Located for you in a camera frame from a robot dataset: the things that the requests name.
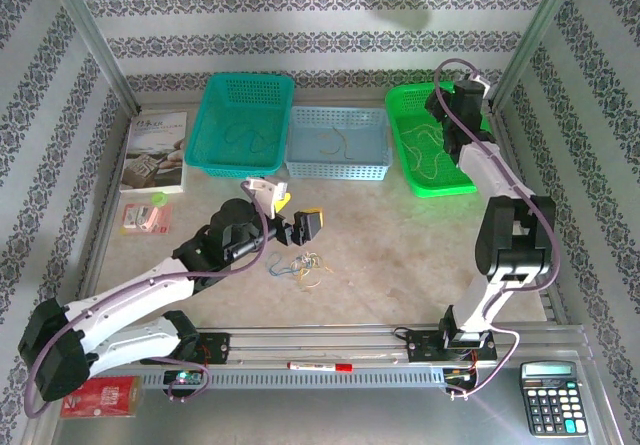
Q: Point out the green plastic basket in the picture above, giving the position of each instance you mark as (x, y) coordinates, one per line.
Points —
(400, 110)

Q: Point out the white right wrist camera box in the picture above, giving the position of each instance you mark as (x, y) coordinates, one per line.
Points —
(480, 84)

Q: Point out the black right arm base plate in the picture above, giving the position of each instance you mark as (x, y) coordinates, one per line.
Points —
(422, 347)

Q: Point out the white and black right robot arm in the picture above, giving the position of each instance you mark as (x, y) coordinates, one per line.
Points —
(510, 245)

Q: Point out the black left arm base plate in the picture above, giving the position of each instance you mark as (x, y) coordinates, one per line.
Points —
(215, 347)

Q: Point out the red paper packet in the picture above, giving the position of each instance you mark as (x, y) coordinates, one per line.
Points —
(112, 397)

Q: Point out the small green round cap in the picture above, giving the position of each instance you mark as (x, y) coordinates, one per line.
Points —
(160, 199)

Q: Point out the pink blister package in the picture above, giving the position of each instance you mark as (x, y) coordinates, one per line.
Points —
(147, 217)

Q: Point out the teal plastic basket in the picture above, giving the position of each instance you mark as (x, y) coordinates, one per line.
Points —
(235, 105)

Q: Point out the LED controller board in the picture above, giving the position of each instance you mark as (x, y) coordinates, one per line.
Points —
(182, 377)

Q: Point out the white book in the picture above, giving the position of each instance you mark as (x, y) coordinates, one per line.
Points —
(152, 145)

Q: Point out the black desk calculator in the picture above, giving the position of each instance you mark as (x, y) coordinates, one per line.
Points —
(552, 405)

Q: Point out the light blue plastic basket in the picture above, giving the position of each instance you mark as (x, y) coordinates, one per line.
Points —
(365, 140)

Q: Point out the red and white marker pen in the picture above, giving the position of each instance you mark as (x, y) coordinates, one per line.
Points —
(320, 366)

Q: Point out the aluminium frame post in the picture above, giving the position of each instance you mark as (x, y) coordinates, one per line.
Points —
(534, 40)
(92, 40)

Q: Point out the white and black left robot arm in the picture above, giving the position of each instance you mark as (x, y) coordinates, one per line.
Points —
(135, 300)

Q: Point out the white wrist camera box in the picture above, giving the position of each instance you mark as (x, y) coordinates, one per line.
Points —
(480, 84)
(265, 192)

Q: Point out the aluminium mounting rail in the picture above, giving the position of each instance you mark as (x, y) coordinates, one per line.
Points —
(325, 337)

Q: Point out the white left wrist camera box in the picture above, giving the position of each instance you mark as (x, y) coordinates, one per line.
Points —
(265, 192)

